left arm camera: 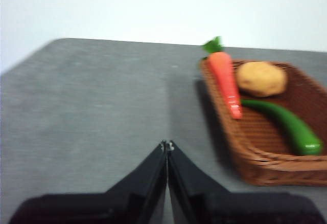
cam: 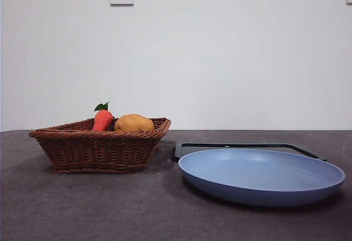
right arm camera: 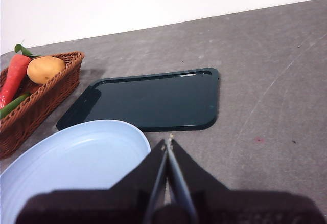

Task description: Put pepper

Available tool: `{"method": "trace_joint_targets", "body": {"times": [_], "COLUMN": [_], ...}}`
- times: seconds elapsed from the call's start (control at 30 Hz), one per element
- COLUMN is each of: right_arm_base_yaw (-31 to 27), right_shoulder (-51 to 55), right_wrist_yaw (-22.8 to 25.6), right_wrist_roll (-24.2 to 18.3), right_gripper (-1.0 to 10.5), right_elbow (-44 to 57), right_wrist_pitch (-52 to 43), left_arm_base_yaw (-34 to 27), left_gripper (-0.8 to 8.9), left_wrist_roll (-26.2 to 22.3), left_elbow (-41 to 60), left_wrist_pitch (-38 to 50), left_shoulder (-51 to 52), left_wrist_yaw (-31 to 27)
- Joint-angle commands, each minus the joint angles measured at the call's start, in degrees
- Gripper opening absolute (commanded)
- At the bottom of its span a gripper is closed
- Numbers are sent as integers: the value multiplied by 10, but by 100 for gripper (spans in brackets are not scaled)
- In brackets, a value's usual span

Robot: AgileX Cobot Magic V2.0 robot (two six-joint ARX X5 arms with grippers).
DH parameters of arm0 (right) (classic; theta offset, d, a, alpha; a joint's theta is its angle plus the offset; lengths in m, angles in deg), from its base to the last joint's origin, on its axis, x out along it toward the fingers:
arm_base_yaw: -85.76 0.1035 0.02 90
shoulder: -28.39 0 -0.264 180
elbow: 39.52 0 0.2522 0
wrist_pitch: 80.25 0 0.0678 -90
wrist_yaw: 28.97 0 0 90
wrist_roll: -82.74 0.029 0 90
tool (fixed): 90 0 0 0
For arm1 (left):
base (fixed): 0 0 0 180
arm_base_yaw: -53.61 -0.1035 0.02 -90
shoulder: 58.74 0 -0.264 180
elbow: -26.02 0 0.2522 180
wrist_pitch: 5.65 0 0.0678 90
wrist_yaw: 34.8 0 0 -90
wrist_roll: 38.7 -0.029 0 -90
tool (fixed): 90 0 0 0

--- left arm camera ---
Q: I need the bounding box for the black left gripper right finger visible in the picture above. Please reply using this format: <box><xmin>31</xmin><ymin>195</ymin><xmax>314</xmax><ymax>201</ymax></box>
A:
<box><xmin>167</xmin><ymin>140</ymin><xmax>326</xmax><ymax>224</ymax></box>

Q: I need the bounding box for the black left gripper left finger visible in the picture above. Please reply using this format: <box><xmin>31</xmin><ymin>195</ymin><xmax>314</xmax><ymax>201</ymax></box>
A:
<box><xmin>9</xmin><ymin>140</ymin><xmax>168</xmax><ymax>224</ymax></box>

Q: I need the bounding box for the long green pepper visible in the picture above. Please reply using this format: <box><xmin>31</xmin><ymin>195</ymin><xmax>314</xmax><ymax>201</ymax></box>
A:
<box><xmin>240</xmin><ymin>99</ymin><xmax>323</xmax><ymax>156</ymax></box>

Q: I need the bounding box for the brown wicker basket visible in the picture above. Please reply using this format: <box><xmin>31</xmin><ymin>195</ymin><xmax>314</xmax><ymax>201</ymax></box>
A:
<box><xmin>199</xmin><ymin>59</ymin><xmax>327</xmax><ymax>187</ymax></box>

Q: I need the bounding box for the orange toy carrot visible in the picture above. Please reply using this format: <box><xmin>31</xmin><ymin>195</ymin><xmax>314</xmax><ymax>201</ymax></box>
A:
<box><xmin>202</xmin><ymin>36</ymin><xmax>243</xmax><ymax>120</ymax></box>

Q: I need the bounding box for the tan toy potato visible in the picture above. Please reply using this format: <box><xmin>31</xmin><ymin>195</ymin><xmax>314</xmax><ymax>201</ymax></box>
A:
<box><xmin>236</xmin><ymin>61</ymin><xmax>288</xmax><ymax>98</ymax></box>

